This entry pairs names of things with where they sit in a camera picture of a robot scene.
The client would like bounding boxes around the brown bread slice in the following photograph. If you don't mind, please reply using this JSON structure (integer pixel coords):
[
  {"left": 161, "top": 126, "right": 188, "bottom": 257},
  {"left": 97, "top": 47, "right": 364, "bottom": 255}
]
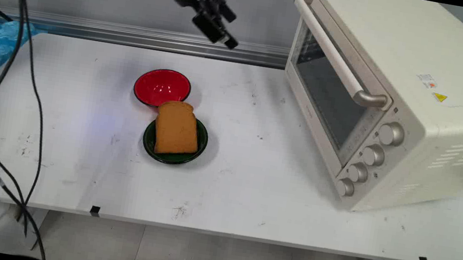
[{"left": 150, "top": 98, "right": 205, "bottom": 160}]

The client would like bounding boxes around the red bowl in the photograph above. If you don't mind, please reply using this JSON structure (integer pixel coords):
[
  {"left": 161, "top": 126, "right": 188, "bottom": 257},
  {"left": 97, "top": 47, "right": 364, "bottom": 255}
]
[{"left": 131, "top": 64, "right": 194, "bottom": 112}]

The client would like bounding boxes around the thin black cable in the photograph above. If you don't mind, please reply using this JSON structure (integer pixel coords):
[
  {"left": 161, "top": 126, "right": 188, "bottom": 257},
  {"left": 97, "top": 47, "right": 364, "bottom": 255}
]
[{"left": 0, "top": 0, "right": 67, "bottom": 211}]

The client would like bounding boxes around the aluminium profile rail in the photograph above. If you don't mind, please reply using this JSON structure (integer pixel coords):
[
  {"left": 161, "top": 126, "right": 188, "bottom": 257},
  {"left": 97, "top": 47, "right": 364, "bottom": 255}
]
[{"left": 0, "top": 5, "right": 292, "bottom": 71}]

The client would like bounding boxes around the silver oven knob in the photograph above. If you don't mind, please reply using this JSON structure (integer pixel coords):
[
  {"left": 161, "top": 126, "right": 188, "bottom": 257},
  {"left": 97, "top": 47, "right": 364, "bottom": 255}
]
[
  {"left": 360, "top": 142, "right": 387, "bottom": 168},
  {"left": 377, "top": 120, "right": 406, "bottom": 148},
  {"left": 346, "top": 161, "right": 370, "bottom": 185},
  {"left": 335, "top": 177, "right": 357, "bottom": 199}
]

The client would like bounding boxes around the black cable with white label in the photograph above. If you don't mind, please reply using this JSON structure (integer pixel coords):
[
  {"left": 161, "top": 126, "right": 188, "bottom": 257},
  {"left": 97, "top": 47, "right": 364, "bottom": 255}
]
[{"left": 0, "top": 147, "right": 62, "bottom": 260}]

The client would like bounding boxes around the cream toaster oven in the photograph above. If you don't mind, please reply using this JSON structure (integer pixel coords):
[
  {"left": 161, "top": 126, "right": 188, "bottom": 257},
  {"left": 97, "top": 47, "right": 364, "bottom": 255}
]
[{"left": 265, "top": 0, "right": 463, "bottom": 228}]

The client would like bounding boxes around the dark green plate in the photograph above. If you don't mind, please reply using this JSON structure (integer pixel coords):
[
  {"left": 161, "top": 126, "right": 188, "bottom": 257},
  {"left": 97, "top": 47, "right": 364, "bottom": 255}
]
[{"left": 139, "top": 111, "right": 211, "bottom": 170}]

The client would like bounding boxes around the glass oven door with handle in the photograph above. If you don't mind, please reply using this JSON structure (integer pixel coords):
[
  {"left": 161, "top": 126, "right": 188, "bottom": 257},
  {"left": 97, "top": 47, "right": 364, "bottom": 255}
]
[{"left": 271, "top": 0, "right": 408, "bottom": 172}]

